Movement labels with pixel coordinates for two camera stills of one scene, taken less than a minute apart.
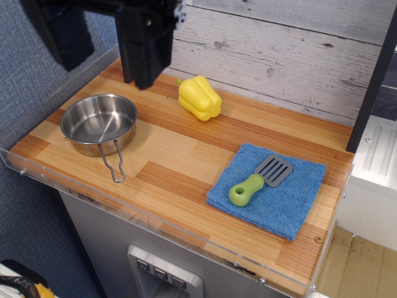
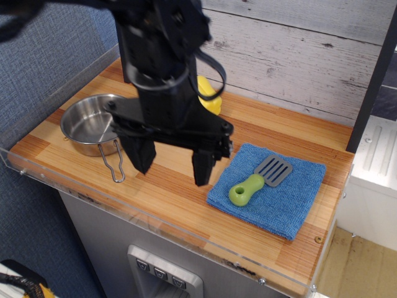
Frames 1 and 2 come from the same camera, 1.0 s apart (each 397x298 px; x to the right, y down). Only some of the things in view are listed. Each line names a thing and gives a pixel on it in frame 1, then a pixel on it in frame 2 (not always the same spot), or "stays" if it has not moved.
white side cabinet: x=368 y=208 stays
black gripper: x=146 y=33 to x=168 y=112
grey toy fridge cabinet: x=131 y=259 stays
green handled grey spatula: x=273 y=170 stays
